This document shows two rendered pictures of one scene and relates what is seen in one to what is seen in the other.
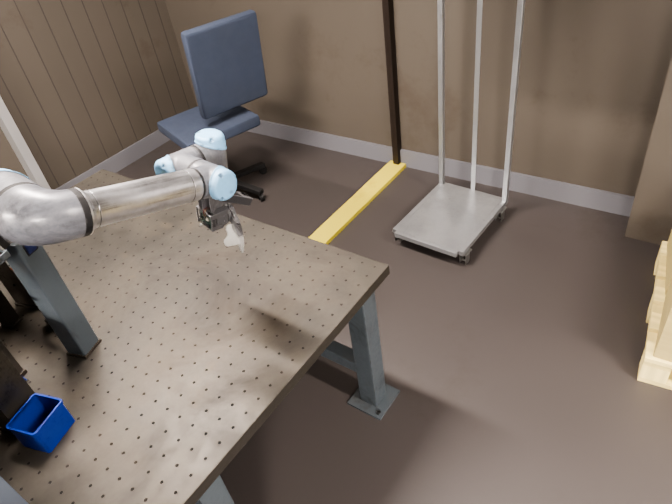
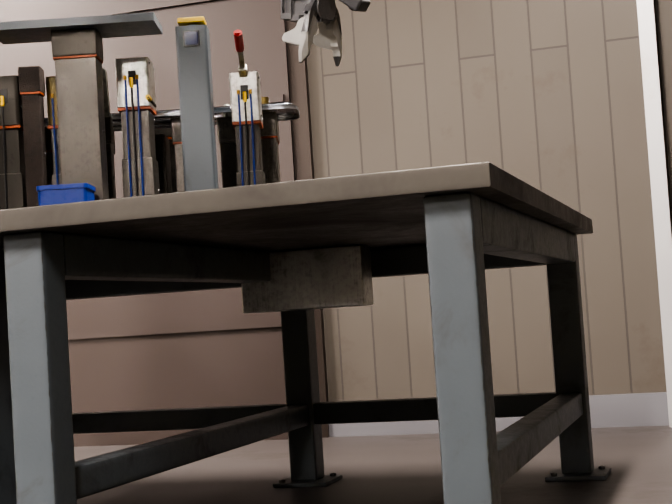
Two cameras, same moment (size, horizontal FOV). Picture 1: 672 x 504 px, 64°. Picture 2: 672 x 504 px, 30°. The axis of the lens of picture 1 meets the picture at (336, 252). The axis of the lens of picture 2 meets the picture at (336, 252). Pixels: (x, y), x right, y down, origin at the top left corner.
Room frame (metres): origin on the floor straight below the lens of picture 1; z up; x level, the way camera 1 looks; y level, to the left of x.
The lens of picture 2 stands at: (0.35, -1.85, 0.47)
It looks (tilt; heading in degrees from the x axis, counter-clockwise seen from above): 3 degrees up; 66
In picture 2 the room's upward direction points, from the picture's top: 4 degrees counter-clockwise
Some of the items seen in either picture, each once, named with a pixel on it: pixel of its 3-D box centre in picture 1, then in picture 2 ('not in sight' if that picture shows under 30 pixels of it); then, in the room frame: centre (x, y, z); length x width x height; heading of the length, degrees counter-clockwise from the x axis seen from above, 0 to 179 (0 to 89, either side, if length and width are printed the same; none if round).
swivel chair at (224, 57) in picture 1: (208, 116); not in sight; (3.17, 0.64, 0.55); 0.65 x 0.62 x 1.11; 51
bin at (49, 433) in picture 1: (42, 423); (67, 207); (0.91, 0.84, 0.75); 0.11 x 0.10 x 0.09; 156
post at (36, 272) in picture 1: (52, 297); (198, 125); (1.21, 0.82, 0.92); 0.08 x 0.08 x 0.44; 66
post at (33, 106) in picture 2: not in sight; (35, 152); (0.89, 1.09, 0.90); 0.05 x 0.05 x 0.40; 66
